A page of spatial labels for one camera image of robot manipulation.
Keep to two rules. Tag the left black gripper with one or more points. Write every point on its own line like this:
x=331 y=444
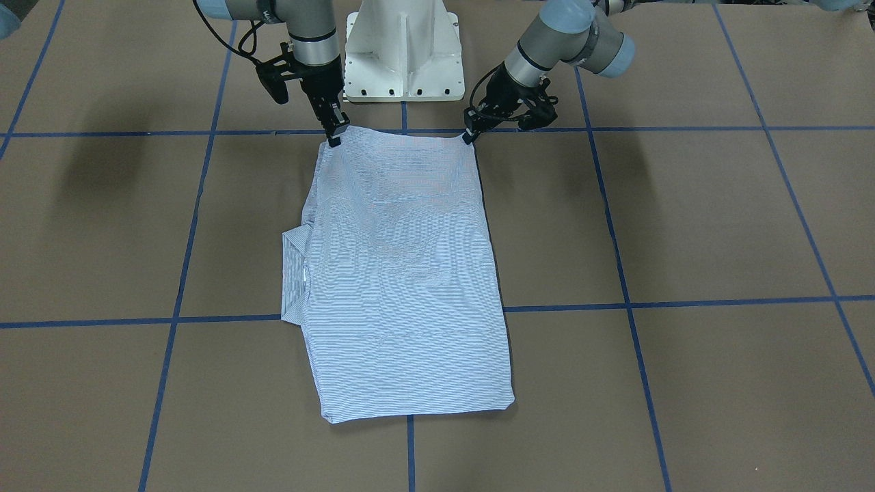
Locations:
x=506 y=89

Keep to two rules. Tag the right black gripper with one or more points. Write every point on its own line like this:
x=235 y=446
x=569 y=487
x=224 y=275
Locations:
x=321 y=81

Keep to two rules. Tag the light blue striped shirt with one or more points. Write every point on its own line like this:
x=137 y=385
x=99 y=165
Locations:
x=391 y=276

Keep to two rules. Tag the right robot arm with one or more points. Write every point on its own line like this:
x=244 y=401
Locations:
x=311 y=55

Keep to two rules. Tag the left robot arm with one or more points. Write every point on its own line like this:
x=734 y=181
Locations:
x=575 y=33

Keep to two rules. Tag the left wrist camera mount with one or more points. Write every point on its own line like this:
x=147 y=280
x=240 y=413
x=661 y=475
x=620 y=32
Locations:
x=540 y=106

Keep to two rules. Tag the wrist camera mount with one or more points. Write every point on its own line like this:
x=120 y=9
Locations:
x=274 y=73
x=540 y=106

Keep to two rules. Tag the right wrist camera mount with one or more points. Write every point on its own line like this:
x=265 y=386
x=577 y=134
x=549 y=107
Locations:
x=274 y=73

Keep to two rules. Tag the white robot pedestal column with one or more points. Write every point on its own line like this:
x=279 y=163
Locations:
x=403 y=51

